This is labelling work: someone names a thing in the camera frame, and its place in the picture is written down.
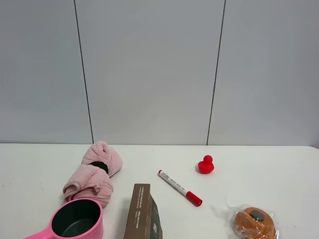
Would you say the red capped white marker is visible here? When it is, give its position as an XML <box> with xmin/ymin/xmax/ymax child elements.
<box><xmin>158</xmin><ymin>170</ymin><xmax>202</xmax><ymax>207</ymax></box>

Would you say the red rubber duck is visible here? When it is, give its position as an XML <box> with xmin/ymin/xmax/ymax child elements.
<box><xmin>197</xmin><ymin>155</ymin><xmax>215</xmax><ymax>174</ymax></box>

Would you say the orange bun in plastic wrap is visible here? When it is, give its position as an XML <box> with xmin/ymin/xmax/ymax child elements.
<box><xmin>230</xmin><ymin>205</ymin><xmax>282</xmax><ymax>239</ymax></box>

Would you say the pink rolled towel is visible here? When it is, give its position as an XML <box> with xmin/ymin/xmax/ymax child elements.
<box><xmin>63</xmin><ymin>141</ymin><xmax>123</xmax><ymax>208</ymax></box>

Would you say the pink pot with dark interior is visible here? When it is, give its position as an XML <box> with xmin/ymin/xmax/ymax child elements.
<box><xmin>29</xmin><ymin>198</ymin><xmax>104</xmax><ymax>239</ymax></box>

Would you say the brown cardboard box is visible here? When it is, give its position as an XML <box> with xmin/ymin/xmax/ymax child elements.
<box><xmin>124</xmin><ymin>184</ymin><xmax>163</xmax><ymax>239</ymax></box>

